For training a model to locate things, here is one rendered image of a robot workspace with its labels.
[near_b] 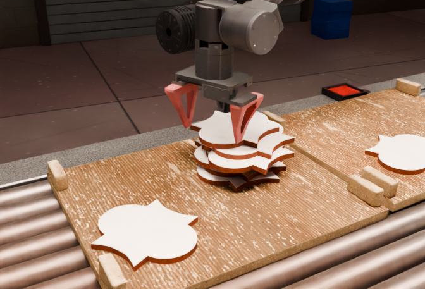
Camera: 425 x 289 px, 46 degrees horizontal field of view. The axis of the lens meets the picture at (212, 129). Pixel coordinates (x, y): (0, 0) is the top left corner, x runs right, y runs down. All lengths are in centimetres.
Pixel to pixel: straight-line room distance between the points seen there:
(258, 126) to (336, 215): 20
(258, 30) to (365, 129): 43
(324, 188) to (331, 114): 30
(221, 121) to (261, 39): 22
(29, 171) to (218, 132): 34
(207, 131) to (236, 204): 13
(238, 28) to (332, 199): 29
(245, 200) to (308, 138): 25
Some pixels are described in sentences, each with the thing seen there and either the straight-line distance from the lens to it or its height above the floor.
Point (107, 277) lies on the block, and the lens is 59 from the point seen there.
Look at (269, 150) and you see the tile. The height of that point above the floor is 99.
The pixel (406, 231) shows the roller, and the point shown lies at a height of 91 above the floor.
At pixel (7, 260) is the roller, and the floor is 91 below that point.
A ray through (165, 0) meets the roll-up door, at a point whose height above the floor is 37.
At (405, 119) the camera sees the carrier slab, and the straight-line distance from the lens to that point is 109.
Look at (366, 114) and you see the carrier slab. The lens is 109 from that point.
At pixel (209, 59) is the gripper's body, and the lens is 72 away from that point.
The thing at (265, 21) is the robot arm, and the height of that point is 120.
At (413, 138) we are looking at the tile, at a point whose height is 95.
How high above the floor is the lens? 134
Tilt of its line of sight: 25 degrees down
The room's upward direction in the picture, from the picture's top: straight up
